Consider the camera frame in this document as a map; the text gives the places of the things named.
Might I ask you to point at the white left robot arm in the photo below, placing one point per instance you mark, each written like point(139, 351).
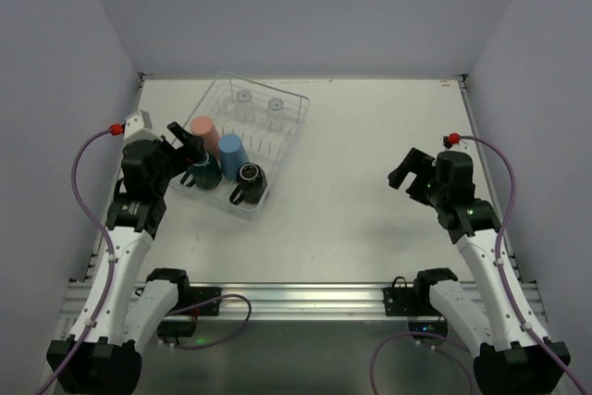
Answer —
point(102, 353)

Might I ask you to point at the pink plastic cup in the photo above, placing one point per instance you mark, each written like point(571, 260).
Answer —
point(205, 128)

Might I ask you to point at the dark green mug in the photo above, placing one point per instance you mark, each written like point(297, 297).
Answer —
point(205, 175)

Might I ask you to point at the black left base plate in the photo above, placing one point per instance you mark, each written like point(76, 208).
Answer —
point(202, 298)

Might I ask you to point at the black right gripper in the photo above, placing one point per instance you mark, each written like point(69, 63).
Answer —
point(417, 178)

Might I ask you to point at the black mug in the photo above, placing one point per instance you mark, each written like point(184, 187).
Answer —
point(251, 185)

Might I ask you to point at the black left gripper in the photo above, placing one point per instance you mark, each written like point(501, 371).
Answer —
point(171, 151)

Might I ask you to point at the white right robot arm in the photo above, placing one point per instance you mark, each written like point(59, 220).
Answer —
point(512, 352)

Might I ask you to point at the aluminium mounting rail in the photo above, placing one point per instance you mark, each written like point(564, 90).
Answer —
point(304, 302)

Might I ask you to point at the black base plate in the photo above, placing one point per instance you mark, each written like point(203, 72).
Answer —
point(202, 298)
point(399, 298)

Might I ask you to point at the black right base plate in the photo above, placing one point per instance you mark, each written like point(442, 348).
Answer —
point(399, 298)

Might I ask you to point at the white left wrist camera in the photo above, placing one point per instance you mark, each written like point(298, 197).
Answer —
point(138, 126)

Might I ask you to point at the clear plastic dish rack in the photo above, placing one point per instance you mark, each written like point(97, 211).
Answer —
point(257, 124)

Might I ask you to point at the clear glass cup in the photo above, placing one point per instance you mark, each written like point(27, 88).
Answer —
point(244, 107)
point(275, 114)

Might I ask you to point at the blue plastic cup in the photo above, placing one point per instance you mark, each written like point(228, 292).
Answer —
point(232, 155)

